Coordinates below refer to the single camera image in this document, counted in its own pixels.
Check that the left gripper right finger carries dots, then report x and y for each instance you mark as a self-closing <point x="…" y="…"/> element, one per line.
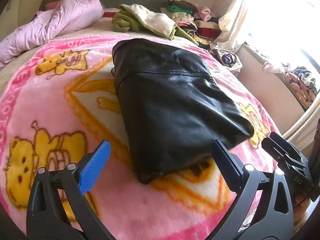
<point x="273" y="218"/>

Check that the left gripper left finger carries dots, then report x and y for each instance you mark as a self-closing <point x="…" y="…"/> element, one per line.
<point x="46" y="216"/>

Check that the green and white fleece garment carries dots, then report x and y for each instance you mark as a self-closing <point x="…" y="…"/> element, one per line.
<point x="138" y="18"/>

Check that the black leather jacket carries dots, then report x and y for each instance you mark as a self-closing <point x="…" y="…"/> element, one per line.
<point x="172" y="108"/>

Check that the cream wardrobe with black handles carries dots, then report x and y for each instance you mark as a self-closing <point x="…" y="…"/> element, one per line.
<point x="12" y="17"/>

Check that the light purple quilt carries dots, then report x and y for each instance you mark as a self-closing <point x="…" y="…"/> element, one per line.
<point x="66" y="17"/>

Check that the patterned clothes on windowsill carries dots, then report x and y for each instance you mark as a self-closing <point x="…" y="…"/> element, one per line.
<point x="300" y="81"/>

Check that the pile of mixed clothes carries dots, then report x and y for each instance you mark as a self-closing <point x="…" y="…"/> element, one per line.
<point x="198" y="22"/>

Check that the white curtain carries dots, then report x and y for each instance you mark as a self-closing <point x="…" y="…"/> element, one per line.
<point x="233" y="26"/>

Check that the pink cartoon fleece blanket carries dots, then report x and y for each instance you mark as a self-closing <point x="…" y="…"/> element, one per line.
<point x="60" y="104"/>

